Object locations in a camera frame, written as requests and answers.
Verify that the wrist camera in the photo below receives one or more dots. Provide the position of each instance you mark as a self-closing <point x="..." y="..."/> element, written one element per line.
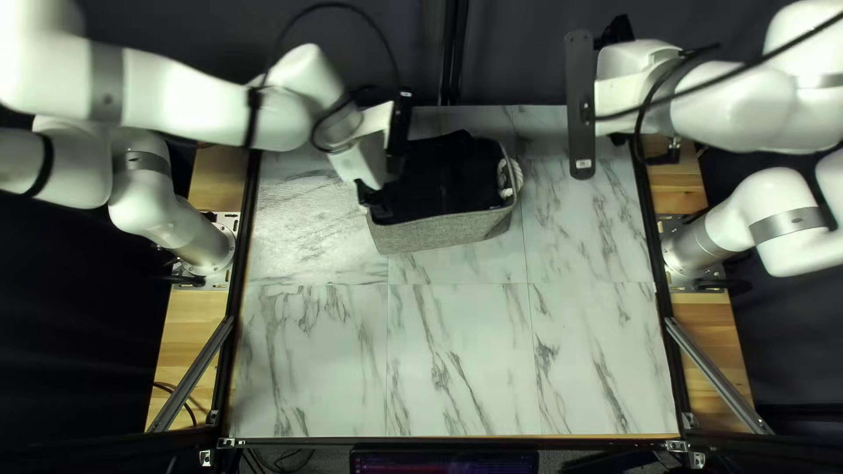
<point x="399" y="131"/>
<point x="579" y="99"/>

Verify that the grey fabric basket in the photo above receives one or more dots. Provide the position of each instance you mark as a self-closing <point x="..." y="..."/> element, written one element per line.
<point x="441" y="234"/>

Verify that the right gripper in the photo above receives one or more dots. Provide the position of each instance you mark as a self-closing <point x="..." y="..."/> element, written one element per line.
<point x="625" y="79"/>

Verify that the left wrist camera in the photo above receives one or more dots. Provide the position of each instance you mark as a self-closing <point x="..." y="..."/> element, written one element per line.
<point x="399" y="131"/>

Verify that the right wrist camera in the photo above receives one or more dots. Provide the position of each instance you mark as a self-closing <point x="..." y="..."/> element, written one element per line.
<point x="579" y="99"/>

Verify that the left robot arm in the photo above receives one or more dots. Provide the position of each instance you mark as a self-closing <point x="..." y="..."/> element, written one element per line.
<point x="184" y="99"/>

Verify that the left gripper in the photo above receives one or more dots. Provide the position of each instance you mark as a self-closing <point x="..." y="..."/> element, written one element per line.
<point x="369" y="158"/>

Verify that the black sweatshirt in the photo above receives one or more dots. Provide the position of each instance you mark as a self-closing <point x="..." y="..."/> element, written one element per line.
<point x="448" y="178"/>

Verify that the black frame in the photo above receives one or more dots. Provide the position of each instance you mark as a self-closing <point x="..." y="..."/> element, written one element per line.
<point x="454" y="39"/>

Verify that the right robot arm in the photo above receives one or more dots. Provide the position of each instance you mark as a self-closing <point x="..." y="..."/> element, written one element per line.
<point x="757" y="105"/>

